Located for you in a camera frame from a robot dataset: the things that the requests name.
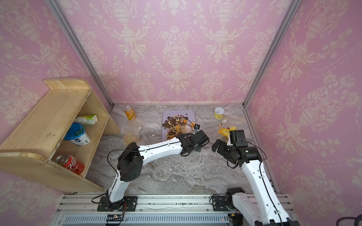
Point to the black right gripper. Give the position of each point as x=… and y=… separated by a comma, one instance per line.
x=222, y=150

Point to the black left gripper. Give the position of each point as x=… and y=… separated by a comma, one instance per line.
x=199, y=149

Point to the ziploc bag with yellow chick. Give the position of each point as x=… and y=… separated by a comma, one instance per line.
x=231, y=123

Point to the clear ziploc bag of cookies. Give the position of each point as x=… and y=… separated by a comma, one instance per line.
x=131, y=131

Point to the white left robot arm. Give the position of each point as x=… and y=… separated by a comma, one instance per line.
x=134, y=157

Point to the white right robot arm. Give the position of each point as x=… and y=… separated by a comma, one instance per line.
x=268, y=210

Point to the pile of assorted cookies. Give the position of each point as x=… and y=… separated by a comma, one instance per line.
x=173, y=123

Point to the lilac plastic tray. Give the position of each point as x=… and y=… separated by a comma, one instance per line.
x=165, y=114

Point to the yellow tin can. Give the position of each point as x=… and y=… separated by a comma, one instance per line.
x=219, y=112

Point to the orange Schweppes soda can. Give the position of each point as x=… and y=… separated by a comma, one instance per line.
x=130, y=112

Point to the green white carton box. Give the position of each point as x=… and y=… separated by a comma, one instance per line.
x=86, y=119

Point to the blue lid white tub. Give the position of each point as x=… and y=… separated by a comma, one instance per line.
x=77, y=135

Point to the red soda can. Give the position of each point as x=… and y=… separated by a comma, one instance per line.
x=71, y=163

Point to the wooden shelf unit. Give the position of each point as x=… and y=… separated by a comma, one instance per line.
x=31, y=149

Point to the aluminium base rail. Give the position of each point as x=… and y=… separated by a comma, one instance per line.
x=167, y=210

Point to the aluminium frame post right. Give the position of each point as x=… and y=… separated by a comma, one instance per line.
x=285, y=23

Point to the aluminium frame post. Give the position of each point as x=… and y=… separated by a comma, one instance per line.
x=69, y=31
x=285, y=23

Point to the aluminium frame post left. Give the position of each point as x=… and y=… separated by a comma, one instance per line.
x=69, y=31

